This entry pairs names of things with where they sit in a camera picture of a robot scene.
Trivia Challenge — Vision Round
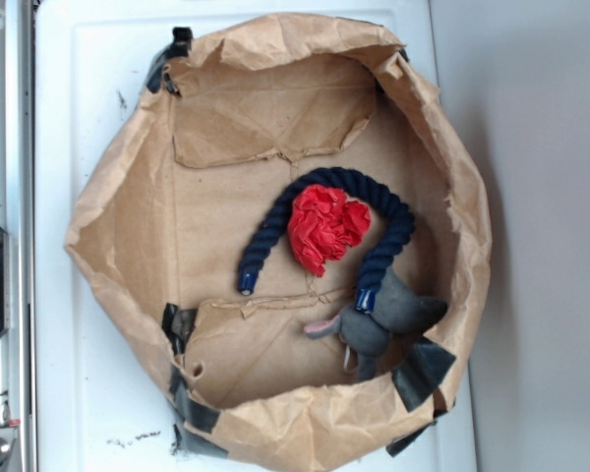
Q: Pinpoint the dark blue twisted rope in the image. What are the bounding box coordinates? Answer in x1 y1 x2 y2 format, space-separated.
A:
237 166 417 315

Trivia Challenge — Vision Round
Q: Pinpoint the brown paper bag bin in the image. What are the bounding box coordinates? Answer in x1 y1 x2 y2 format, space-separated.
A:
66 13 492 471

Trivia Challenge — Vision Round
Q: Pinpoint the red crumpled paper ball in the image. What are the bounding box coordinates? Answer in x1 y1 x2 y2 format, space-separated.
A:
287 184 372 277

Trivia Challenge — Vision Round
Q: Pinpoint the grey plush elephant toy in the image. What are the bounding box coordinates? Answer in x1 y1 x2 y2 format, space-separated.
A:
304 269 447 382

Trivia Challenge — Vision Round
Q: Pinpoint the metal frame rail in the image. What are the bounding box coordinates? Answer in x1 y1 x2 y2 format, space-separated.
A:
0 1 37 471

